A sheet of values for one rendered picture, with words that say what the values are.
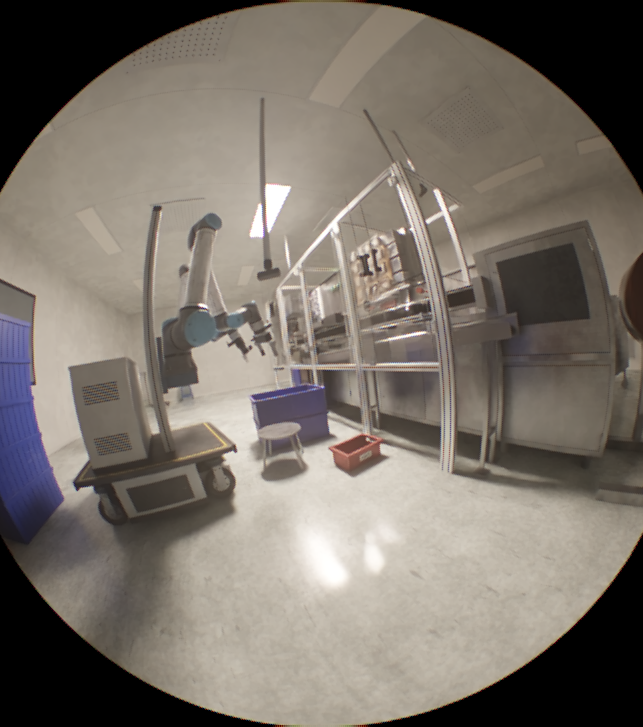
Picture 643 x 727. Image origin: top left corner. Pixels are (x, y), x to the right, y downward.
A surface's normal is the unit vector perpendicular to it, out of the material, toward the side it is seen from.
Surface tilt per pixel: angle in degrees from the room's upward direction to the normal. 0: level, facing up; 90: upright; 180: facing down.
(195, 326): 95
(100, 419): 90
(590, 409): 90
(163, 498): 90
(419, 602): 0
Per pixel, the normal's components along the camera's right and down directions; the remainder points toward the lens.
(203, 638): -0.14, -0.99
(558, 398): -0.90, 0.14
